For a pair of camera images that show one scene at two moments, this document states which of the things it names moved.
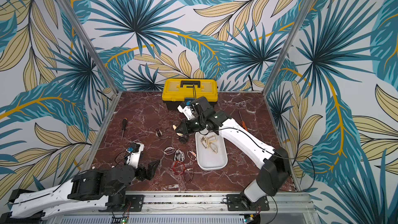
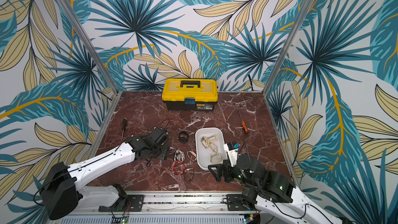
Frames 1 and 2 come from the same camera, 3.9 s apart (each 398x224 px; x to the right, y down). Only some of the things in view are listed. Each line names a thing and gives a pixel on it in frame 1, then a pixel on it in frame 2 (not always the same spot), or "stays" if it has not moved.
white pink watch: (169, 151) stays
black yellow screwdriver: (124, 125) stays
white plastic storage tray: (211, 152) stays
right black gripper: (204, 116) to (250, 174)
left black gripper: (151, 171) to (165, 154)
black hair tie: (183, 139) stays
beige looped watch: (174, 127) to (215, 154)
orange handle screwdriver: (242, 123) stays
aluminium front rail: (202, 208) stays
